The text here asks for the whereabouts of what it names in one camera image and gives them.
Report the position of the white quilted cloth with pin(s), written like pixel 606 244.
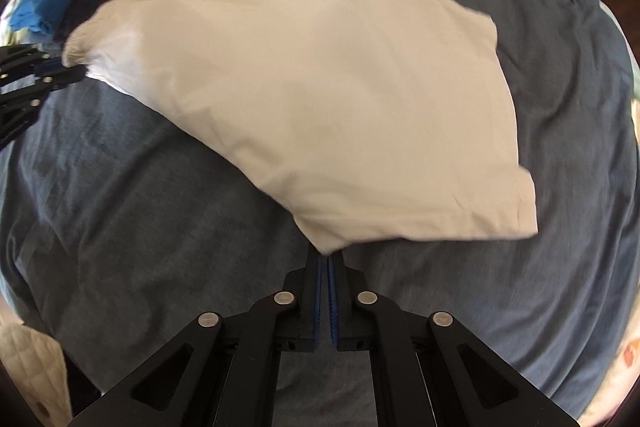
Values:
pixel 35 377

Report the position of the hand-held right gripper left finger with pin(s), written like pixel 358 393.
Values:
pixel 313 302

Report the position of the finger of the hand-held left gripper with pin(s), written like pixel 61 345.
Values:
pixel 65 76
pixel 55 69

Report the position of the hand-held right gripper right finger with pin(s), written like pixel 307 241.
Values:
pixel 332 302

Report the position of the grey bed blanket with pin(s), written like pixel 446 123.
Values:
pixel 150 217

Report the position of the cream pillowcase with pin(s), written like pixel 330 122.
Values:
pixel 320 107

